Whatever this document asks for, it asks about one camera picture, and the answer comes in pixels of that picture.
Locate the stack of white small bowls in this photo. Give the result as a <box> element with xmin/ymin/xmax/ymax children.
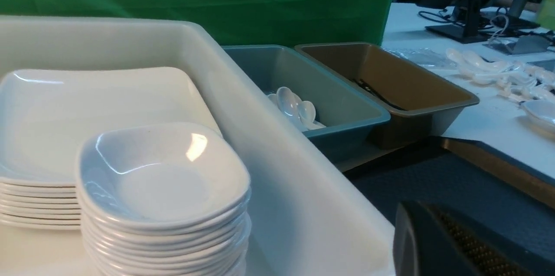
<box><xmin>75</xmin><ymin>122</ymin><xmax>252</xmax><ymax>276</ymax></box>

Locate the spare white bowl on table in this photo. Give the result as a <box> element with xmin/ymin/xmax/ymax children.
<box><xmin>520</xmin><ymin>100</ymin><xmax>555</xmax><ymax>134</ymax></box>

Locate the brown plastic bin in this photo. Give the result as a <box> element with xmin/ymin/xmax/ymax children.
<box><xmin>294</xmin><ymin>43</ymin><xmax>480</xmax><ymax>149</ymax></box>

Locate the large white plastic tub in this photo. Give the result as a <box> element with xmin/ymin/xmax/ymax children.
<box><xmin>1</xmin><ymin>16</ymin><xmax>395</xmax><ymax>276</ymax></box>

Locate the stack of white rectangular plates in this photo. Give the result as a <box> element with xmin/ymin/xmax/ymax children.
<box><xmin>1</xmin><ymin>67</ymin><xmax>223</xmax><ymax>229</ymax></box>

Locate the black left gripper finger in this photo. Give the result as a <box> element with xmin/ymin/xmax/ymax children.
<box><xmin>392</xmin><ymin>200</ymin><xmax>555</xmax><ymax>276</ymax></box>

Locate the blue plastic bin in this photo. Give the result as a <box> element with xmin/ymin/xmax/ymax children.
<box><xmin>224</xmin><ymin>45</ymin><xmax>390</xmax><ymax>164</ymax></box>

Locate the white spoon right in bin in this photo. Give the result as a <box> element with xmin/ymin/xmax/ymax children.
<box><xmin>298</xmin><ymin>101</ymin><xmax>326</xmax><ymax>130</ymax></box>

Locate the pile of black chopsticks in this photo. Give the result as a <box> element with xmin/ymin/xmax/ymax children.
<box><xmin>351</xmin><ymin>79</ymin><xmax>406</xmax><ymax>111</ymax></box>

